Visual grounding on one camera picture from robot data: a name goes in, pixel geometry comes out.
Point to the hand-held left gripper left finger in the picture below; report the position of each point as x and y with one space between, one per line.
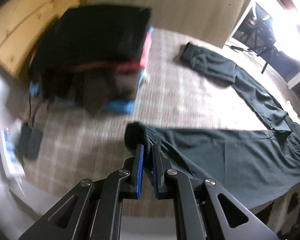
140 171

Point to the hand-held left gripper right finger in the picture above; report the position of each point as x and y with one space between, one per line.
155 173

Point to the dark grey jogger pants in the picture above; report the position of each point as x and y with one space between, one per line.
227 155

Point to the pink folded garment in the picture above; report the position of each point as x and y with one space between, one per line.
130 66

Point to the white power strip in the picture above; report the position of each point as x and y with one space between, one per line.
10 150

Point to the black folded garment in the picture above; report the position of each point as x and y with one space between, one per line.
97 35

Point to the black tripod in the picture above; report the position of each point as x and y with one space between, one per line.
266 55

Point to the wooden board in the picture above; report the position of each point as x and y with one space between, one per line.
180 7

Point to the pine wood headboard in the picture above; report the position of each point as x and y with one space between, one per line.
22 25

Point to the bright lamp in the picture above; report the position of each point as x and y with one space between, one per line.
295 25

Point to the white window frame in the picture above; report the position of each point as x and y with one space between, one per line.
242 15

